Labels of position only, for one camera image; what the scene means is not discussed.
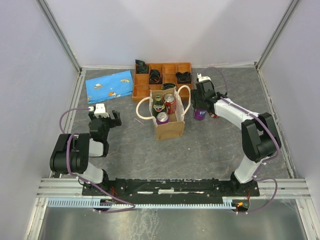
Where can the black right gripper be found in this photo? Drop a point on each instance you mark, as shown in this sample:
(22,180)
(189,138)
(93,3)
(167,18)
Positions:
(195,96)

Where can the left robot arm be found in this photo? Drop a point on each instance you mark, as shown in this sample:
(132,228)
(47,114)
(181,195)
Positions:
(71,154)

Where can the black rolled band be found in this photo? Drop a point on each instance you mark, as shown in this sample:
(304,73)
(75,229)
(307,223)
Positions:
(184,77)
(155,77)

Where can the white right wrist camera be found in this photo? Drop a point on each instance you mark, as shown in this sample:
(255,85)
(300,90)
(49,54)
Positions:
(201,78)

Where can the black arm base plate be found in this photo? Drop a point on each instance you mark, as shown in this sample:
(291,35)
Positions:
(177,191)

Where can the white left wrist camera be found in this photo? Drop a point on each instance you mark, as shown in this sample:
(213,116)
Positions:
(100,111)

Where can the dark rolled fabric behind bag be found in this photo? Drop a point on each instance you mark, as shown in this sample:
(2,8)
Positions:
(167,86)

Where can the black rolled band left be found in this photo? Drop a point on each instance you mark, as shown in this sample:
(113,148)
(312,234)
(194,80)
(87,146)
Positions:
(155,77)

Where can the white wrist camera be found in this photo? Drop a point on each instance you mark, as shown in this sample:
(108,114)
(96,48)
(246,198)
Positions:
(100,111)
(201,78)

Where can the orange compartment tray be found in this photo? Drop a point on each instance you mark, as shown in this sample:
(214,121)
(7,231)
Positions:
(141,86)

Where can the brown canvas bag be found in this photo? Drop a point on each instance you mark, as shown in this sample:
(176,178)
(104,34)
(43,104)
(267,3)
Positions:
(175,126)

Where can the black rolled band right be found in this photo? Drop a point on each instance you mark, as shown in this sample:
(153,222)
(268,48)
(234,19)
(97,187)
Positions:
(184,77)

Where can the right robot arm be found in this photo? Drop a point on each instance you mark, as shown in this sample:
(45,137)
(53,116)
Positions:
(259,135)

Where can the dark patterned rolled fabric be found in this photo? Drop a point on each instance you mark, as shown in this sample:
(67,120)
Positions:
(141,67)

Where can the purple soda can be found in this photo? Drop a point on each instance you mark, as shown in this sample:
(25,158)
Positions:
(162,118)
(199,114)

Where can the light blue cable duct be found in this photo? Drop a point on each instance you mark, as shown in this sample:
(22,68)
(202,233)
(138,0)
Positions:
(97,203)

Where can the red soda can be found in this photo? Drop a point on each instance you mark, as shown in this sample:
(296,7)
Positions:
(212,115)
(170,103)

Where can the green glass bottle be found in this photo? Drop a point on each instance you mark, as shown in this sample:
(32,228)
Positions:
(158,106)

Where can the blue patterned cloth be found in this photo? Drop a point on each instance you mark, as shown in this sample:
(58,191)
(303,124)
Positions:
(109,87)

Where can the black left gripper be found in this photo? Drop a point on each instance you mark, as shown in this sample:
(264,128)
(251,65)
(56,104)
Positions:
(114,122)

